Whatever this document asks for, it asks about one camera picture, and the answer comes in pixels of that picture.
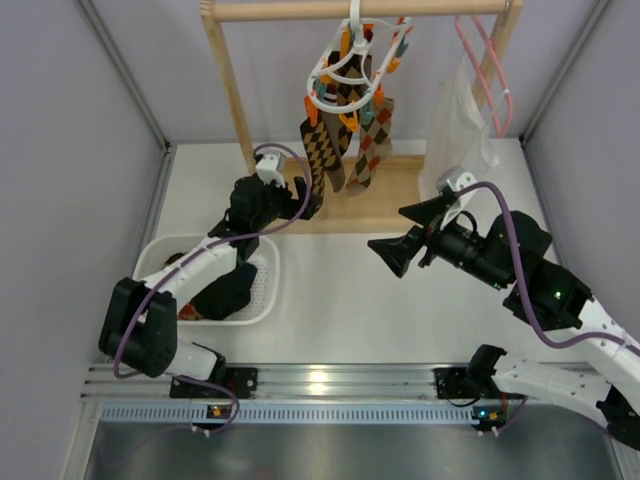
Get white clip sock hanger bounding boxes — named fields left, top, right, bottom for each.
left=304, top=1, right=413, bottom=132

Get beige orange argyle sock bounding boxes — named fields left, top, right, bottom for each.
left=346, top=98, right=395, bottom=196

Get pink clothes hanger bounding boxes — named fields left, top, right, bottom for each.
left=454, top=15, right=514, bottom=138

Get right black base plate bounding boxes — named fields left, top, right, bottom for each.
left=433, top=367, right=524, bottom=407

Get white perforated plastic basket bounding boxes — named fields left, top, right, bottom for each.
left=133, top=234, right=281, bottom=328

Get clear plastic bag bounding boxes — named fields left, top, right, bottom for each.
left=418, top=61, right=499, bottom=200

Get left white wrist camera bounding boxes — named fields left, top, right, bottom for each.
left=255, top=152, right=286, bottom=188

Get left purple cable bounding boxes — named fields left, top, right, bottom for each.
left=112, top=143, right=314, bottom=439

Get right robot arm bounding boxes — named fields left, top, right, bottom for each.
left=368, top=196, right=639, bottom=449

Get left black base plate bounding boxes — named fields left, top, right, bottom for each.
left=169, top=366, right=258, bottom=400

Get black yellow checkered sock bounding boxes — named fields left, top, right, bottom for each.
left=299, top=118, right=332, bottom=202

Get wooden clothes rack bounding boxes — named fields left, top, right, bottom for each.
left=200, top=0, right=524, bottom=234

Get dark socks in basket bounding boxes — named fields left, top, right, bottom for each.
left=177, top=263, right=258, bottom=321

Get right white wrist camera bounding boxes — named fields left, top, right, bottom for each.
left=436, top=166, right=477, bottom=230

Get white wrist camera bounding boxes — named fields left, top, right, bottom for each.
left=255, top=152, right=286, bottom=188
left=436, top=166, right=477, bottom=230

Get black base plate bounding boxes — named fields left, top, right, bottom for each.
left=169, top=366, right=258, bottom=400
left=433, top=367, right=524, bottom=407

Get aluminium mounting rail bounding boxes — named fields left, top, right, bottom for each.
left=80, top=364, right=521, bottom=432

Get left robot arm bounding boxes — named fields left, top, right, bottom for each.
left=98, top=174, right=313, bottom=394

